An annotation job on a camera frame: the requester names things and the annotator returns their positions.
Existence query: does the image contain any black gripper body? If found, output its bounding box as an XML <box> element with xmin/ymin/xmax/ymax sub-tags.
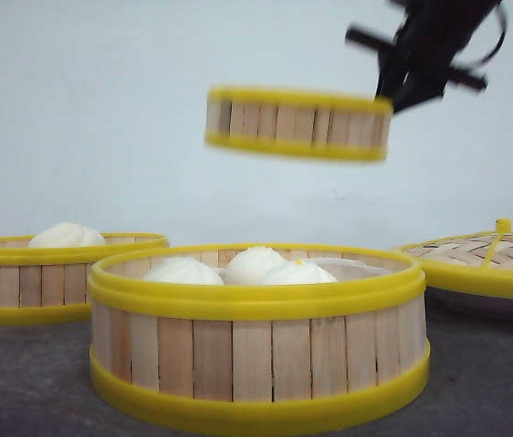
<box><xmin>345</xmin><ymin>1</ymin><xmax>502</xmax><ymax>91</ymax></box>

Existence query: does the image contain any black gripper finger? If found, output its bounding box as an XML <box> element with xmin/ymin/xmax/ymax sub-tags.
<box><xmin>375</xmin><ymin>48</ymin><xmax>409</xmax><ymax>99</ymax></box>
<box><xmin>390</xmin><ymin>71</ymin><xmax>447</xmax><ymax>113</ymax></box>

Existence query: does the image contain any bamboo steamer basket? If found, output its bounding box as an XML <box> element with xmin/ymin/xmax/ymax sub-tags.
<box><xmin>205</xmin><ymin>86</ymin><xmax>393</xmax><ymax>162</ymax></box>
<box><xmin>0</xmin><ymin>232</ymin><xmax>169</xmax><ymax>326</ymax></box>
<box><xmin>88</xmin><ymin>244</ymin><xmax>430</xmax><ymax>435</ymax></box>

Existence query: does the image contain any woven bamboo steamer lid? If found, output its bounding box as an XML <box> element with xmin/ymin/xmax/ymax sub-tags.
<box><xmin>398</xmin><ymin>218</ymin><xmax>513</xmax><ymax>300</ymax></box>

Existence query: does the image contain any white plate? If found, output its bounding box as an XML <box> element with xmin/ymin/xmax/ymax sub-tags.
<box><xmin>427</xmin><ymin>287</ymin><xmax>513</xmax><ymax>320</ymax></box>

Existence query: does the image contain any white bun front right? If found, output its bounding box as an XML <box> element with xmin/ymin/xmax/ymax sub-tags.
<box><xmin>258</xmin><ymin>260</ymin><xmax>337</xmax><ymax>285</ymax></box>

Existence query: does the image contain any white bun in left basket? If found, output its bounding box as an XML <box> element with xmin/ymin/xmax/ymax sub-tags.
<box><xmin>28</xmin><ymin>222</ymin><xmax>106</xmax><ymax>249</ymax></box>

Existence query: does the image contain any white bun front left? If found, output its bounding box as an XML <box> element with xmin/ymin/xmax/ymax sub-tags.
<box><xmin>143</xmin><ymin>257</ymin><xmax>224</xmax><ymax>285</ymax></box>

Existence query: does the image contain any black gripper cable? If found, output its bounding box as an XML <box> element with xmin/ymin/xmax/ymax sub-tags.
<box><xmin>454</xmin><ymin>0</ymin><xmax>508</xmax><ymax>67</ymax></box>

